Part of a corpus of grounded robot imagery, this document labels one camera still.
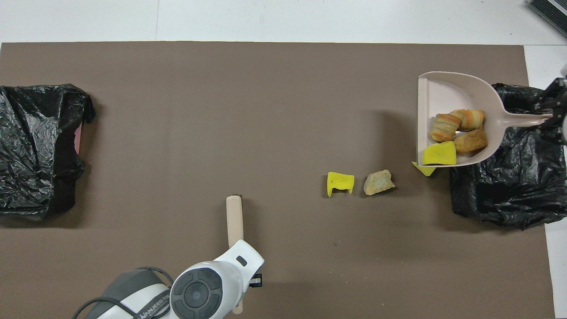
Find dark ribbed grille object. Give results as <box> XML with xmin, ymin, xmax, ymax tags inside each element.
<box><xmin>528</xmin><ymin>0</ymin><xmax>567</xmax><ymax>39</ymax></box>

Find right black bag bin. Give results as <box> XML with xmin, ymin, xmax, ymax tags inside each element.
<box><xmin>449</xmin><ymin>83</ymin><xmax>567</xmax><ymax>230</ymax></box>

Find brown table mat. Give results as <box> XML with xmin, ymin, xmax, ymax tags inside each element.
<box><xmin>0</xmin><ymin>42</ymin><xmax>556</xmax><ymax>319</ymax></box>

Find yellow green scrub sponge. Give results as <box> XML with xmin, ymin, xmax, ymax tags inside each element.
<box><xmin>422</xmin><ymin>141</ymin><xmax>458</xmax><ymax>166</ymax></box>

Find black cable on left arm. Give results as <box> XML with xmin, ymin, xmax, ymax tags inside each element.
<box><xmin>73</xmin><ymin>266</ymin><xmax>174</xmax><ymax>319</ymax></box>

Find notched yellow sponge piece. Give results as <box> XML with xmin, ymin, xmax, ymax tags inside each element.
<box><xmin>327</xmin><ymin>172</ymin><xmax>355</xmax><ymax>198</ymax></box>

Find small yellow sponge wedge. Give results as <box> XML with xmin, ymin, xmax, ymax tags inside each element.
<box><xmin>412</xmin><ymin>161</ymin><xmax>437</xmax><ymax>177</ymax></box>

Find brown oblong bread roll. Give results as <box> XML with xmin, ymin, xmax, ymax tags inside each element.
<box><xmin>454</xmin><ymin>128</ymin><xmax>489</xmax><ymax>155</ymax></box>

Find beige plastic dustpan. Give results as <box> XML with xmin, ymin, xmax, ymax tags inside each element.
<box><xmin>416</xmin><ymin>71</ymin><xmax>553</xmax><ymax>168</ymax></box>

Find pale toast bread chunk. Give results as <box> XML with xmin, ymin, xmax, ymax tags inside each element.
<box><xmin>363</xmin><ymin>170</ymin><xmax>396</xmax><ymax>196</ymax></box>

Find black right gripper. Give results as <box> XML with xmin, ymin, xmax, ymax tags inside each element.
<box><xmin>531</xmin><ymin>78</ymin><xmax>567</xmax><ymax>134</ymax></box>

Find striped croissant piece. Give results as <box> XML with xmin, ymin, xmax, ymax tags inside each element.
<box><xmin>428</xmin><ymin>111</ymin><xmax>466</xmax><ymax>143</ymax></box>

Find beige hand brush black bristles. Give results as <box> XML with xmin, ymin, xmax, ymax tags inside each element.
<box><xmin>226</xmin><ymin>195</ymin><xmax>245</xmax><ymax>315</ymax></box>

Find black trash bag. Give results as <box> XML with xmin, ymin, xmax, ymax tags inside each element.
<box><xmin>0</xmin><ymin>84</ymin><xmax>96</xmax><ymax>221</ymax></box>

